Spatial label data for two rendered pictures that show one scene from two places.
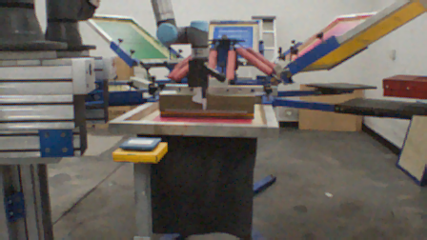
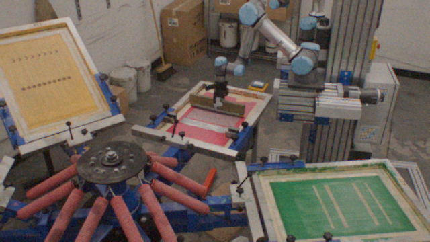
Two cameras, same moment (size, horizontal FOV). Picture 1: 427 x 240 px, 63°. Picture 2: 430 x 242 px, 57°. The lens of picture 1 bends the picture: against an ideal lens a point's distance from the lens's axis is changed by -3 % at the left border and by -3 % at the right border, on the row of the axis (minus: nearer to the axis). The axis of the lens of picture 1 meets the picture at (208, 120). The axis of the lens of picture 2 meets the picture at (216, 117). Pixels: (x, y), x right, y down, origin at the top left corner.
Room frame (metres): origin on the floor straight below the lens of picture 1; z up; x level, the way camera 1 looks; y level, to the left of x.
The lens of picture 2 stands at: (3.80, 0.72, 2.35)
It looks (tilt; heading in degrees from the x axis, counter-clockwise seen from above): 31 degrees down; 197
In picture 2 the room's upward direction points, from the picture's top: straight up
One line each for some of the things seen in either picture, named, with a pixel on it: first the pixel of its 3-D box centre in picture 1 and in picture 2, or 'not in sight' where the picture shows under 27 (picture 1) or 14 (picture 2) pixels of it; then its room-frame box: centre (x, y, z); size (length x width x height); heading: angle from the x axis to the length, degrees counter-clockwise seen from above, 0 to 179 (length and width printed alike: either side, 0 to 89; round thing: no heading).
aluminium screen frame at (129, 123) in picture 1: (205, 110); (214, 113); (1.58, 0.01, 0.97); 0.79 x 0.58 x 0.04; 173
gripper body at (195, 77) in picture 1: (198, 73); (220, 88); (1.52, 0.04, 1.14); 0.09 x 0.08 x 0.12; 83
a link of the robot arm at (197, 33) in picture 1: (198, 34); (221, 66); (1.52, 0.04, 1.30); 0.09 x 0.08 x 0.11; 83
